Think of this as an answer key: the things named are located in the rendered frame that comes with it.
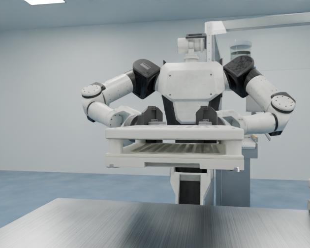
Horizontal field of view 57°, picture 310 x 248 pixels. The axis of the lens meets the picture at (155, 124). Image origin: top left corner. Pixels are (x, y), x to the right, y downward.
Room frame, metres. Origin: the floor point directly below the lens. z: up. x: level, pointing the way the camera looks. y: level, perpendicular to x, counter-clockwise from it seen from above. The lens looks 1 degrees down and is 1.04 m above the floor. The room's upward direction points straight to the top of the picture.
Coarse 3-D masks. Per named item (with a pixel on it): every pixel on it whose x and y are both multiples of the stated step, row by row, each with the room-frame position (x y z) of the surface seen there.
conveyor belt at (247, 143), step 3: (246, 138) 2.36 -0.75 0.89; (249, 138) 2.36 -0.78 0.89; (243, 141) 2.03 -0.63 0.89; (246, 141) 2.03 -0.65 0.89; (249, 141) 2.03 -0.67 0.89; (252, 141) 2.03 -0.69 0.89; (243, 144) 1.94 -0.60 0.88; (246, 144) 1.94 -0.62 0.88; (249, 144) 1.93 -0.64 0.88; (252, 144) 1.93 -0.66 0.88; (243, 147) 1.94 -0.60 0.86; (246, 147) 1.94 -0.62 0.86; (249, 147) 1.93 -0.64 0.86; (252, 147) 1.92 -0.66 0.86
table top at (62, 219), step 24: (24, 216) 0.59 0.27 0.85; (48, 216) 0.59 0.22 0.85; (72, 216) 0.59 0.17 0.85; (96, 216) 0.59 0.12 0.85; (120, 216) 0.59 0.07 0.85; (144, 216) 0.59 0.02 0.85; (168, 216) 0.59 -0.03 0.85; (192, 216) 0.59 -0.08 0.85; (216, 216) 0.59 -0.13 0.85; (240, 216) 0.59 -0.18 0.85; (264, 216) 0.59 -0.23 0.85; (288, 216) 0.59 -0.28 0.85; (0, 240) 0.47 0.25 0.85; (24, 240) 0.47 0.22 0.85; (48, 240) 0.47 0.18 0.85; (72, 240) 0.47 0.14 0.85; (96, 240) 0.47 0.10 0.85; (120, 240) 0.47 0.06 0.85; (144, 240) 0.47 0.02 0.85; (168, 240) 0.47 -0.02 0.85; (192, 240) 0.47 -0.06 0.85; (216, 240) 0.47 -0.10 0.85; (240, 240) 0.47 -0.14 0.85; (264, 240) 0.47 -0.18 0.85; (288, 240) 0.47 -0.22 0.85
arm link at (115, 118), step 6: (120, 108) 0.99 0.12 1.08; (126, 108) 0.98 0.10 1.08; (108, 114) 1.00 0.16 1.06; (114, 114) 0.99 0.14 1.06; (120, 114) 0.99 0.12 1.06; (126, 114) 0.99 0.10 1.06; (138, 114) 0.94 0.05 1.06; (108, 120) 0.99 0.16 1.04; (114, 120) 1.00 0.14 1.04; (120, 120) 1.02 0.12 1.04; (108, 126) 1.01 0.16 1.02; (114, 126) 1.01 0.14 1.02; (120, 126) 1.03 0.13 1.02
